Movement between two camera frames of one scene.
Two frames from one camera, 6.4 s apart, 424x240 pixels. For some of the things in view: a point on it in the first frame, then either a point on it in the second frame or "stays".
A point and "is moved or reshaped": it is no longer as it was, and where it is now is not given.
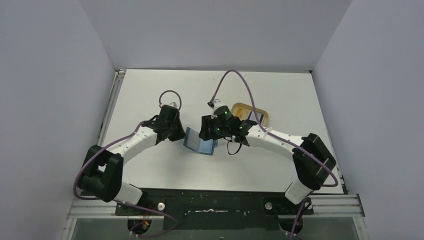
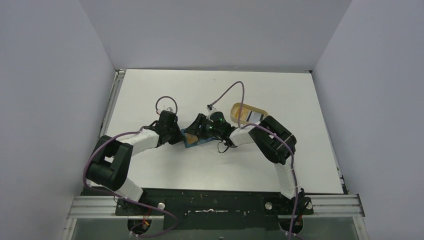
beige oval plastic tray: [243, 111] stays
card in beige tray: [252, 117] stays
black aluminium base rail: [218, 210] stays
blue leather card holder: [193, 141] is moved or reshaped
